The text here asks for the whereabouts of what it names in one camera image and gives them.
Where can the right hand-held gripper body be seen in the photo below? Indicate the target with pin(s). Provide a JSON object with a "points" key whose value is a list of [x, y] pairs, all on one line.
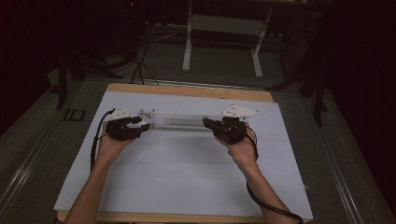
{"points": [[232, 130]]}

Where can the black metal stand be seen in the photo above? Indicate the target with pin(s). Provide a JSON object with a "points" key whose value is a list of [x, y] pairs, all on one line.
{"points": [[63, 81], [317, 93]]}

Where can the person's right hand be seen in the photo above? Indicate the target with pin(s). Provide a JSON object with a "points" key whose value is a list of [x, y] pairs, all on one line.
{"points": [[244, 152]]}

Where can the white metal stand frame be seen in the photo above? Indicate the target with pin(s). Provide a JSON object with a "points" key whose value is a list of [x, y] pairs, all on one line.
{"points": [[188, 46]]}

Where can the person's left hand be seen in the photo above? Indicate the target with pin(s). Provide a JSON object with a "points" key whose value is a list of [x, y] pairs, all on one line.
{"points": [[113, 149]]}

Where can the white table mat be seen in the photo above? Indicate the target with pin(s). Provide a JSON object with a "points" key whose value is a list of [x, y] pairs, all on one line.
{"points": [[186, 180]]}

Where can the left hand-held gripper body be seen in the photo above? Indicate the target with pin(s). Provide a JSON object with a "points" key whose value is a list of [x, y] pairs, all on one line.
{"points": [[123, 129]]}

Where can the clear acrylic frame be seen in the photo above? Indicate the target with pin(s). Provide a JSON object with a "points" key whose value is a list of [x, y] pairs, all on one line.
{"points": [[177, 119]]}

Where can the metal floor rail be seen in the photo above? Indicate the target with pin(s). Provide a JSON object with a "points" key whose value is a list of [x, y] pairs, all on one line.
{"points": [[339, 174], [28, 158]]}

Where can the black floor bracket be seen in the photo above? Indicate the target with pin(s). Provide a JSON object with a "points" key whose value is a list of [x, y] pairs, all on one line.
{"points": [[74, 114]]}

